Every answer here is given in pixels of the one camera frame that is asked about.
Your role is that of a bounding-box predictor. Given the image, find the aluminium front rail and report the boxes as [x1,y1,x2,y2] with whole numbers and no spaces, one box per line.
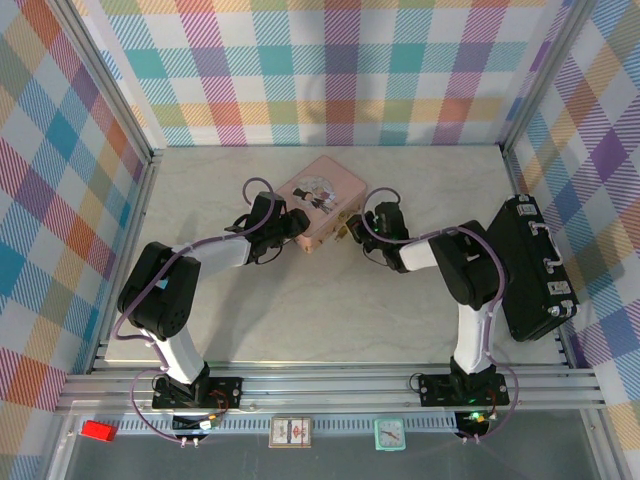
[53,367,612,417]

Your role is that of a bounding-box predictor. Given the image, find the aluminium side rail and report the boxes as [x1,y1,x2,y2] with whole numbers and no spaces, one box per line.
[88,152,164,374]

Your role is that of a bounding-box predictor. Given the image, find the red block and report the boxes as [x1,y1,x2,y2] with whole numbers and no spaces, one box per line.
[80,419,119,444]

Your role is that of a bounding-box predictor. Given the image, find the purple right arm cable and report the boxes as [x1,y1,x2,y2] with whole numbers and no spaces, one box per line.
[362,187,524,446]

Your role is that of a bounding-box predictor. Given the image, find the aluminium frame post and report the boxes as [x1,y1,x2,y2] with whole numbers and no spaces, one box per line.
[501,0,599,157]
[47,0,157,164]

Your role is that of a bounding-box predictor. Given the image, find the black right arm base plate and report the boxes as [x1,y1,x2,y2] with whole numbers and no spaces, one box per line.
[416,372,511,408]

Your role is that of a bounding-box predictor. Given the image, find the mint green square clock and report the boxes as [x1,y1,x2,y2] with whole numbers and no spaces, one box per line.
[373,417,407,453]

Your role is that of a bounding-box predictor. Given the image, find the small framed card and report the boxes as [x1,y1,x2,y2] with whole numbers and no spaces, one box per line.
[268,415,314,450]

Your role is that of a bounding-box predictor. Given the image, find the pink tin box with print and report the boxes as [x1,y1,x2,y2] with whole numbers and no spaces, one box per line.
[274,155,370,255]

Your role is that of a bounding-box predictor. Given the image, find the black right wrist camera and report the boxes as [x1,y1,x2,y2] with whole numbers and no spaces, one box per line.
[373,201,404,226]

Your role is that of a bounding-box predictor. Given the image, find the black hard case silver latches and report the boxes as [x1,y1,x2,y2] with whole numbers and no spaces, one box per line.
[487,194,581,344]

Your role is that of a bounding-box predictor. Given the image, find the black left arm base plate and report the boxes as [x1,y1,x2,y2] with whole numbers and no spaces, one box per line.
[151,376,244,410]

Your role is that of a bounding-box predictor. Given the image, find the slotted white cable duct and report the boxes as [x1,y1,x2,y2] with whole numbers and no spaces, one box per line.
[113,415,460,434]

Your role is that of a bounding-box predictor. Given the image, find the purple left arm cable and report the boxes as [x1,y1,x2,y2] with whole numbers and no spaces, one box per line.
[114,177,289,447]

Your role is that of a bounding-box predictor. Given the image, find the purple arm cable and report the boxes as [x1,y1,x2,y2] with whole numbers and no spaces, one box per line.
[362,187,524,446]
[114,177,289,447]

